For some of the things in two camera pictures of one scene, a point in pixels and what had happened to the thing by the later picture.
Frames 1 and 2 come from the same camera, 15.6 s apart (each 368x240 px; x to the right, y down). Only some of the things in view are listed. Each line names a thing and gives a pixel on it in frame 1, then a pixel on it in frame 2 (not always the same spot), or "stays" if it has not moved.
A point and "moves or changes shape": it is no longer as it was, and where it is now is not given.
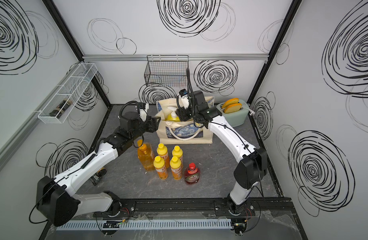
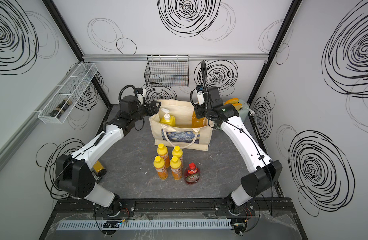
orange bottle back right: (177, 152) stays
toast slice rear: (230, 101) stays
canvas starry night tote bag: (180, 132) moves or changes shape
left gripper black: (152, 126) -> (151, 105)
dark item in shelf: (61, 108) stays
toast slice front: (232, 107) stays
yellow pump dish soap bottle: (172, 116) moves or changes shape
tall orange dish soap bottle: (146, 155) moves or changes shape
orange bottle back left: (162, 152) stays
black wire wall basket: (167, 70) stays
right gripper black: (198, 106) -> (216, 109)
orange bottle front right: (175, 164) stays
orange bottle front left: (159, 163) stays
